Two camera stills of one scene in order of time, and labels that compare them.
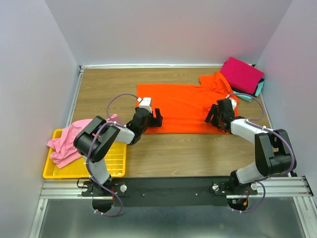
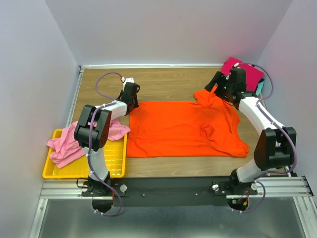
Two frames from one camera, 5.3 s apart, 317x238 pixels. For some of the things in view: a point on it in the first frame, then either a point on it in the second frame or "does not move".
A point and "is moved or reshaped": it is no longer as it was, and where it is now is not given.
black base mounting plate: x=204 y=191 does not move
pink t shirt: x=64 y=150 does not move
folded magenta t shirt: x=241 y=75 does not move
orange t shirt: x=184 y=108 is moved or reshaped
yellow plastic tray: x=115 y=161 does not move
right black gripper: x=213 y=110 → x=220 y=78
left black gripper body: x=148 y=123 → x=134 y=101
